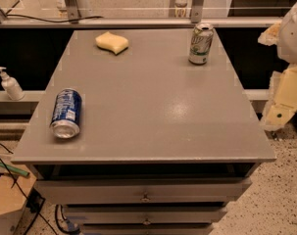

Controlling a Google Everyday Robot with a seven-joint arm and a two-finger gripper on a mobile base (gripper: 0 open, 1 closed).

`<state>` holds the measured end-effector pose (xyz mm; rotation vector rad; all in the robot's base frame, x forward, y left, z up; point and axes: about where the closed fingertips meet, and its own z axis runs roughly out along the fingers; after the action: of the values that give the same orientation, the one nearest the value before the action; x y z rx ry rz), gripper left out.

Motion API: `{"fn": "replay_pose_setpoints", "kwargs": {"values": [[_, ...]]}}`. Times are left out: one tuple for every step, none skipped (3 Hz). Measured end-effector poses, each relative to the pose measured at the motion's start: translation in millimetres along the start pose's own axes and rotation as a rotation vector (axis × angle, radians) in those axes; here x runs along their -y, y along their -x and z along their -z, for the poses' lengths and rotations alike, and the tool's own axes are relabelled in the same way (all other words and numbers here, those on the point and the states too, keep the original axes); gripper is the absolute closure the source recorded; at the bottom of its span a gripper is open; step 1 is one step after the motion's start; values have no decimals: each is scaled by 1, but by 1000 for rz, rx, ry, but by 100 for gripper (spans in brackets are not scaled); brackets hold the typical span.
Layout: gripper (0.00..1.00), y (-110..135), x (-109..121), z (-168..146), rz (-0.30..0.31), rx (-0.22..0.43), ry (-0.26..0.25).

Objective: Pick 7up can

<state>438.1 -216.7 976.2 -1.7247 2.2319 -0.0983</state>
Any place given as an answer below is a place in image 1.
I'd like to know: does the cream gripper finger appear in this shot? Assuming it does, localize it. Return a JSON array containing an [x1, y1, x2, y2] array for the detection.
[[258, 23, 280, 46], [261, 65, 297, 131]]

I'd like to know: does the green white 7up can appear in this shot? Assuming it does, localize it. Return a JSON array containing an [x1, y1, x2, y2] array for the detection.
[[189, 23, 214, 65]]

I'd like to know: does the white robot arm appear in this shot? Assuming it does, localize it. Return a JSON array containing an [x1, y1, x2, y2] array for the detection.
[[258, 2, 297, 131]]

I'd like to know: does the blue pepsi can lying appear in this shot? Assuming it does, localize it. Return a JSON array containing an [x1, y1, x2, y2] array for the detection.
[[50, 88, 82, 139]]

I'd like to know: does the grey drawer cabinet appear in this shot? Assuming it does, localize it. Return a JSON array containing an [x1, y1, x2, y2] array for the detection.
[[10, 27, 277, 235]]

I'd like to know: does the yellow sponge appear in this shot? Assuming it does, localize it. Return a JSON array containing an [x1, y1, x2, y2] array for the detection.
[[95, 31, 129, 55]]

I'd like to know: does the top grey drawer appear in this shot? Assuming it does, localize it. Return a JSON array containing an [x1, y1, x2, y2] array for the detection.
[[35, 178, 252, 205]]

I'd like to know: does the grey drawer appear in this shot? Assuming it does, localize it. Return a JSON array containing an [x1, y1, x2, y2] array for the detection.
[[81, 224, 214, 235], [64, 206, 226, 225], [35, 178, 252, 205]]

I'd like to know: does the bottom grey drawer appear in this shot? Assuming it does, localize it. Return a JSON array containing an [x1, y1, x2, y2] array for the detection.
[[81, 224, 214, 235]]

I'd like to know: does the middle grey drawer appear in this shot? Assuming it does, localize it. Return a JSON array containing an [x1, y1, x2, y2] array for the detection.
[[64, 206, 226, 225]]

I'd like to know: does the white pump soap bottle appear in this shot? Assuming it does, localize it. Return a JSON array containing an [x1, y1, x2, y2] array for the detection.
[[0, 67, 25, 101]]

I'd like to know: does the cardboard box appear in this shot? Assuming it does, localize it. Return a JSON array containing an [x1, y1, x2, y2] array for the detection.
[[0, 174, 36, 235]]

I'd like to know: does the green rod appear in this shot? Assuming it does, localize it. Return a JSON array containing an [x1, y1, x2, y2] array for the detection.
[[0, 161, 29, 177]]

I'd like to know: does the right metal bracket post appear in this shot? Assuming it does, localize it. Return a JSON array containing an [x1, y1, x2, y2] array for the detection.
[[190, 0, 204, 24]]

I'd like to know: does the metal bracket post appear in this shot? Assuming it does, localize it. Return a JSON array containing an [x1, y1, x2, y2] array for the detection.
[[65, 0, 80, 23], [190, 0, 204, 24]]

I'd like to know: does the left metal bracket post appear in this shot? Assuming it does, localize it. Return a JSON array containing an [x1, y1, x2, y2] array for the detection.
[[65, 0, 80, 23]]

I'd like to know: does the black cable on ledge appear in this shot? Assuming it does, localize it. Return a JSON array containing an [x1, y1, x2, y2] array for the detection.
[[5, 14, 104, 24]]

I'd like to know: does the black floor cable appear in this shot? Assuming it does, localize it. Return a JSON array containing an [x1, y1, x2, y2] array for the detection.
[[0, 136, 59, 235]]

